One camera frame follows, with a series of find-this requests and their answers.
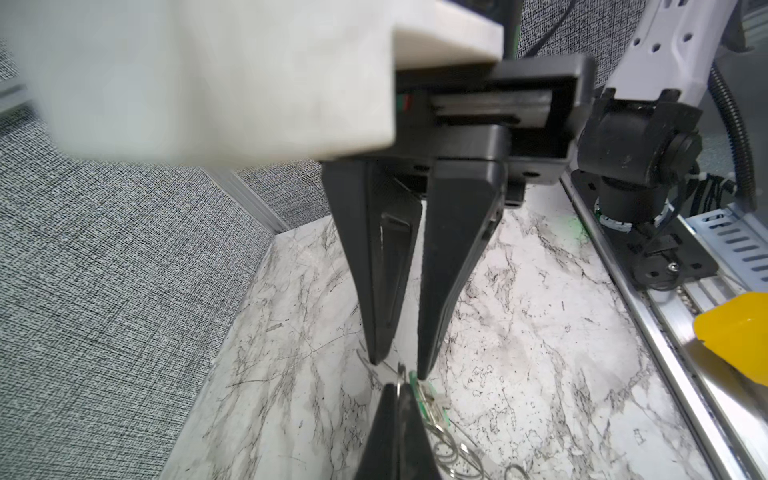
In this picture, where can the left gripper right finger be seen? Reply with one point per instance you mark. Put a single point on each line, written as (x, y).
(414, 456)

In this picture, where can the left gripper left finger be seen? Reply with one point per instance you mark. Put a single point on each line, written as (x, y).
(380, 456)

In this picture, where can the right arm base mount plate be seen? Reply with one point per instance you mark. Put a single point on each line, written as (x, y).
(661, 254)

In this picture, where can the aluminium front rail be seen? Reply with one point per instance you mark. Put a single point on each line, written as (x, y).
(726, 413)

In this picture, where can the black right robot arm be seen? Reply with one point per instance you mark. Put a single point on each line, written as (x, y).
(641, 137)

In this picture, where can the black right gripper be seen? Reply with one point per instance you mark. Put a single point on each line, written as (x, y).
(469, 139)

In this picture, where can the green key tag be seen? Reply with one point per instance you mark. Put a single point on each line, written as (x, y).
(432, 405)

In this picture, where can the yellow plastic scoop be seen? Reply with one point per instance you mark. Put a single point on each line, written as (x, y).
(736, 332)

